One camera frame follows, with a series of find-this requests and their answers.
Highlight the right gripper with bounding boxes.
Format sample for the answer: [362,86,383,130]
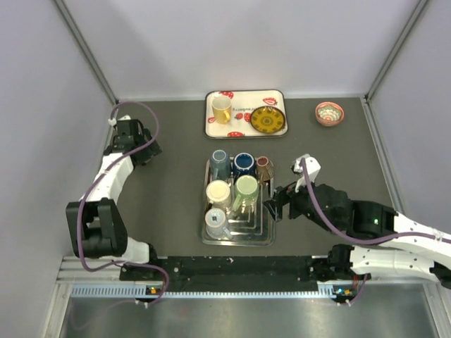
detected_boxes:
[263,173,340,235]

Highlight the light green mug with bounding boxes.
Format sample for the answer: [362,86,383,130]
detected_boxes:
[232,175,259,212]

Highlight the brown striped mug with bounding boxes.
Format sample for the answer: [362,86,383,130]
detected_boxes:
[256,156,275,184]

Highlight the dark blue mug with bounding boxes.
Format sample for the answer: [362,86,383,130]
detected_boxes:
[233,152,256,178]

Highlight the cream mug black handle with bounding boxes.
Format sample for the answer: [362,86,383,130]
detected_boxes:
[206,180,232,211]

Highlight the light blue mug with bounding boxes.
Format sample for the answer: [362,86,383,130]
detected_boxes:
[204,208,233,240]

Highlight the grey-blue faceted mug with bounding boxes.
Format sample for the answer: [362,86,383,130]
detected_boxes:
[209,149,231,180]

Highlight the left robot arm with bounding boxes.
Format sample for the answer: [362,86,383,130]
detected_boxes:
[66,115,162,280]

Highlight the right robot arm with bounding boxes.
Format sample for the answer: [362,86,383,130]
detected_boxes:
[264,183,450,288]

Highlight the yellow mug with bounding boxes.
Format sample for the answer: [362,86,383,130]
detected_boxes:
[211,96,232,124]

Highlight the silver metal tray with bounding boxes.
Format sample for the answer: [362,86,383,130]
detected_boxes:
[201,156,275,246]

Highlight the yellow patterned plate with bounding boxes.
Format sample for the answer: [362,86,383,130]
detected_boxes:
[250,106,286,134]

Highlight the pink patterned bowl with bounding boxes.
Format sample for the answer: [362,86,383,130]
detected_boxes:
[315,101,345,127]

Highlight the strawberry pattern tray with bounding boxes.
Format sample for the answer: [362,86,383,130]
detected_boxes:
[204,89,288,139]

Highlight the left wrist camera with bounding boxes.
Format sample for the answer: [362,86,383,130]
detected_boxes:
[107,115,131,127]

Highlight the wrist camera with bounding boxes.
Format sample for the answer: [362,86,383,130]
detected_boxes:
[107,115,131,127]
[291,154,321,193]

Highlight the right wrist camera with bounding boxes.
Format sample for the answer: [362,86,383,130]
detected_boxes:
[291,154,321,193]

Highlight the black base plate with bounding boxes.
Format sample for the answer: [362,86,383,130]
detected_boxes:
[119,255,339,292]

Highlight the white cable duct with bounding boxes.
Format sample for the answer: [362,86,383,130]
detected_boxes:
[70,284,352,299]

